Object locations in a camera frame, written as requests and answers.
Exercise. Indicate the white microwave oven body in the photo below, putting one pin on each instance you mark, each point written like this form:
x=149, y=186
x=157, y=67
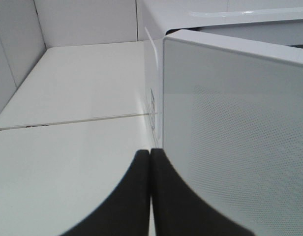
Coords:
x=272, y=21

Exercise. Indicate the white microwave door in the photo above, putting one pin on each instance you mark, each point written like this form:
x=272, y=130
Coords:
x=233, y=126

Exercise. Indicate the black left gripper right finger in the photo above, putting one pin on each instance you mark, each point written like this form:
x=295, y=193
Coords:
x=178, y=210

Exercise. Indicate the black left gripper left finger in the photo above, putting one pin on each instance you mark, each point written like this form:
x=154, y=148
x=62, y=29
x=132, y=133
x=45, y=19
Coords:
x=126, y=211

